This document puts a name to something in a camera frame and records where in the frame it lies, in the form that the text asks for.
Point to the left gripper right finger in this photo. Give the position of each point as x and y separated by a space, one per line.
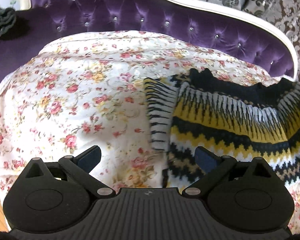
216 169

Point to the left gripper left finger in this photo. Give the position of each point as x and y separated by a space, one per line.
79 167

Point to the yellow black patterned knit sweater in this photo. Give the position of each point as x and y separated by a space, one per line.
198 109

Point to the floral white bedspread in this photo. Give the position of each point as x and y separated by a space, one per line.
87 89

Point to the purple tufted headboard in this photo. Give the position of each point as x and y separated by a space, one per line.
208 25

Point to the dark green fabric flower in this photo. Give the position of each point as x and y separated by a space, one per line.
7 20

